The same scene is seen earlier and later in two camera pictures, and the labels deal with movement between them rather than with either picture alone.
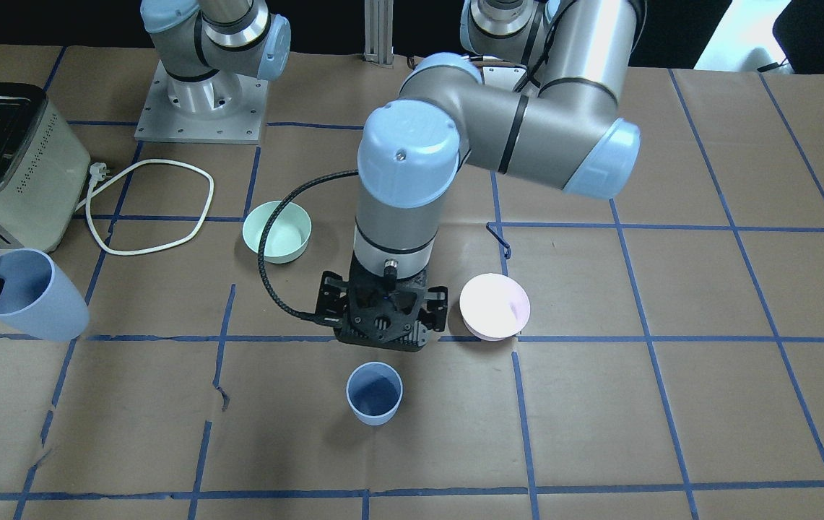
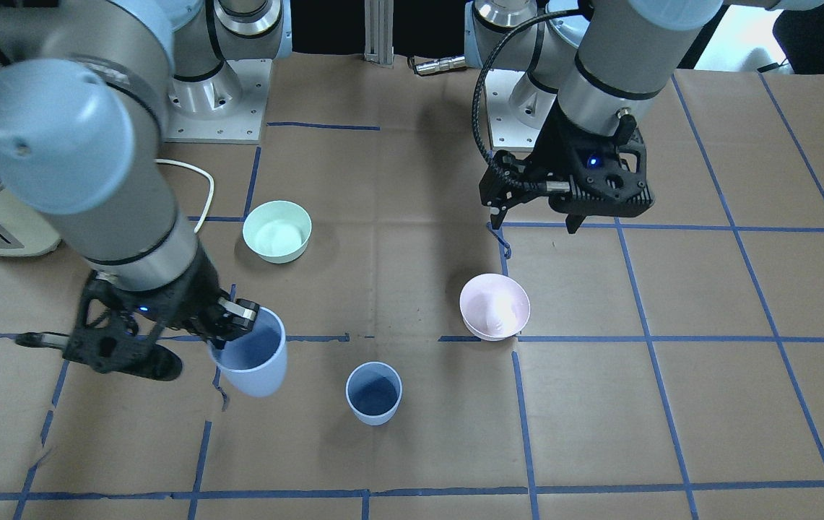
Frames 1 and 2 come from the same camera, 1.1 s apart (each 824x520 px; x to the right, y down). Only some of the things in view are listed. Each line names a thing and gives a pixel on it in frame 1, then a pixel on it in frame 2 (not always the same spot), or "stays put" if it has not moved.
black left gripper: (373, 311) → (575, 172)
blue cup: (374, 390) stays put
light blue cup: (35, 300) → (256, 362)
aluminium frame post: (378, 32) stays put
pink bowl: (494, 307) stays put
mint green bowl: (288, 235) stays put
